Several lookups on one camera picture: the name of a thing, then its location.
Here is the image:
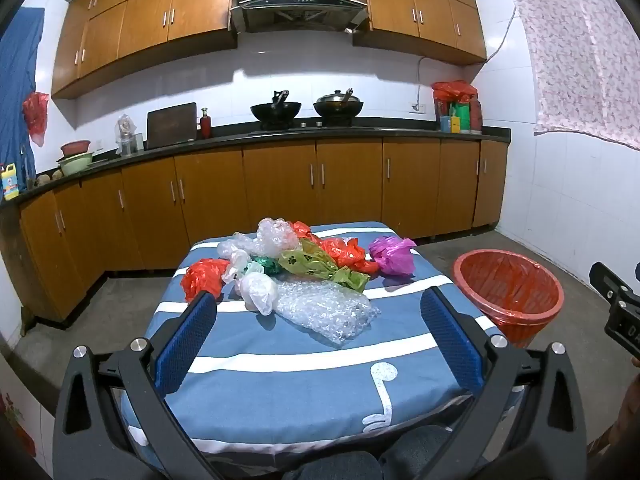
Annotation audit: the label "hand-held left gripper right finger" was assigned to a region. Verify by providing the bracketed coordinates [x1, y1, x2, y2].
[380, 286, 588, 480]

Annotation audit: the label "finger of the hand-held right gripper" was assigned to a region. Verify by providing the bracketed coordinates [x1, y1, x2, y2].
[589, 261, 627, 306]

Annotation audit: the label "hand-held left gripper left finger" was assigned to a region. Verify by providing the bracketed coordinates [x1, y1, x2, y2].
[52, 290, 236, 480]

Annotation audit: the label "red plastic waste basket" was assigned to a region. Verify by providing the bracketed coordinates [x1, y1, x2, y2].
[452, 249, 565, 350]

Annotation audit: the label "small white plastic bag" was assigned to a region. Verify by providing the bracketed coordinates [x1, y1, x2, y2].
[222, 250, 265, 284]

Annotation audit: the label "purple plastic bag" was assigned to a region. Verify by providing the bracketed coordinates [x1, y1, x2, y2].
[368, 235, 417, 276]

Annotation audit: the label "small clear plastic bag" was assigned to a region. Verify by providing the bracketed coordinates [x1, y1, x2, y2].
[216, 232, 261, 261]

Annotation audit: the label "clear bubble wrap sheet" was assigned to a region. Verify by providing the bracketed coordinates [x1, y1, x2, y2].
[272, 280, 381, 348]

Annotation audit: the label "yellow-green paw print bag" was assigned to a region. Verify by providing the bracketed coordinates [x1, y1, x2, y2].
[277, 239, 371, 294]

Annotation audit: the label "person's right forearm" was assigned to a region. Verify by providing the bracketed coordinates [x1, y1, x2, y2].
[614, 385, 640, 461]

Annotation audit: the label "shiny green wrapper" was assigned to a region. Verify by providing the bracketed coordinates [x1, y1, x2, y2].
[250, 255, 284, 276]

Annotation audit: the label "blue striped tablecloth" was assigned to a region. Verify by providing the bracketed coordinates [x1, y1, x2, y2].
[120, 220, 526, 466]

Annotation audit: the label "crumpled clear plastic bag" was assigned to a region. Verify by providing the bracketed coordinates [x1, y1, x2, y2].
[256, 217, 302, 261]

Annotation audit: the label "person's leg in jeans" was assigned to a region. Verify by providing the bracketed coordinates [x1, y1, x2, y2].
[282, 451, 383, 480]

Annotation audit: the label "wooden base cabinets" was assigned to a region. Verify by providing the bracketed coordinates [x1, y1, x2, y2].
[20, 137, 508, 323]

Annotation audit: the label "black kitchen countertop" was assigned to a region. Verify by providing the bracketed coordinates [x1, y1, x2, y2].
[0, 117, 512, 206]

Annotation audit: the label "green basin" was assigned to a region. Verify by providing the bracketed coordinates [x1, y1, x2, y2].
[56, 152, 95, 176]

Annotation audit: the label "glass jar with plastic bag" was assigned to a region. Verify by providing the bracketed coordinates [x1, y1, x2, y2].
[116, 114, 142, 157]

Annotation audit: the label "dark cutting board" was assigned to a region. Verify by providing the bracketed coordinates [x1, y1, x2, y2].
[145, 102, 198, 150]

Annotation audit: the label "pink floral curtain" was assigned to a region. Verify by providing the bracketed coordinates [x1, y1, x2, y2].
[504, 0, 640, 152]

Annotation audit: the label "yellow detergent bottle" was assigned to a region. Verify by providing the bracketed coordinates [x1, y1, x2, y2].
[0, 162, 21, 200]

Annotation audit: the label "black gas stove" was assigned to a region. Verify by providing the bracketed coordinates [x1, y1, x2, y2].
[247, 119, 377, 134]

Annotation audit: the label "black wok with lid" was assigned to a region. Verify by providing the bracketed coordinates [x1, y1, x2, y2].
[313, 88, 365, 126]

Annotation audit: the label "hanging red plastic bag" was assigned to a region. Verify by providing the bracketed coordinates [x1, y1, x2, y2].
[22, 91, 51, 148]

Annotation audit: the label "hanging blue cloth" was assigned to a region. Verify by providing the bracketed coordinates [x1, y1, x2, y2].
[0, 7, 46, 193]

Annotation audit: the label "white wall cable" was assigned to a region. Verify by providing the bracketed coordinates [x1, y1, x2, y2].
[415, 5, 517, 106]

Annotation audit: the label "wooden wall cabinets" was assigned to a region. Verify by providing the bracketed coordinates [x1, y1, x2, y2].
[352, 0, 488, 66]
[51, 0, 238, 100]

